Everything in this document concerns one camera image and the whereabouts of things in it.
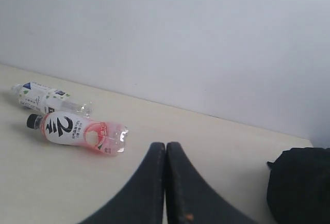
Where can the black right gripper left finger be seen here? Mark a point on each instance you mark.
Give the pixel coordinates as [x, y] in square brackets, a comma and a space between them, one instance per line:
[142, 197]

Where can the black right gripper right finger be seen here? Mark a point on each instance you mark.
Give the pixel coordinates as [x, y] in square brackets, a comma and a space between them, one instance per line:
[189, 198]

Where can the pink white black-cap bottle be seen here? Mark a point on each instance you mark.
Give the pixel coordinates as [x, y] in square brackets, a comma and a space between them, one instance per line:
[69, 129]

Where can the white blue label clear bottle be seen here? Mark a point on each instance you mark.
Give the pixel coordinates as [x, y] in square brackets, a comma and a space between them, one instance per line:
[46, 100]

